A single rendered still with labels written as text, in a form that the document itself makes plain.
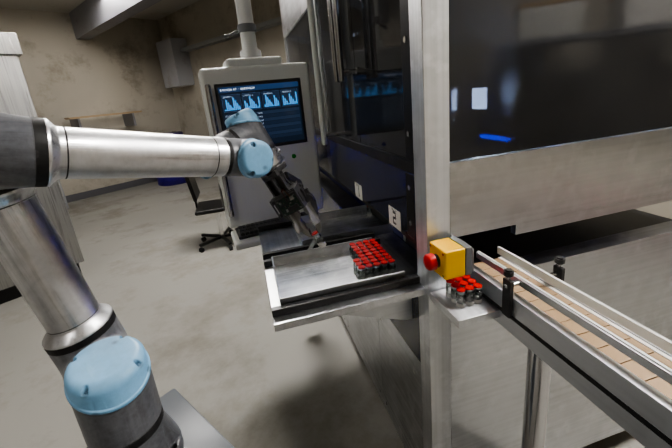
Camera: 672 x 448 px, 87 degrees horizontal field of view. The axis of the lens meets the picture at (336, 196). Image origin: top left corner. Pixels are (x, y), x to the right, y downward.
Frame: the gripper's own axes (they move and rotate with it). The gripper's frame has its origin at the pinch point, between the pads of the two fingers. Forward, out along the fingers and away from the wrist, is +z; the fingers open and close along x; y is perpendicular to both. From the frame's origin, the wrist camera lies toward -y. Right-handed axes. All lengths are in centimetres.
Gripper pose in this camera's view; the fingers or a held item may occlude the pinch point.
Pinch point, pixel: (313, 229)
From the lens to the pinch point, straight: 96.1
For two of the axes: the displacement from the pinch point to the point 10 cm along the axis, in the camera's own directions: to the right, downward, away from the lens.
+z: 4.9, 8.3, 2.5
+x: 8.7, -4.6, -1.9
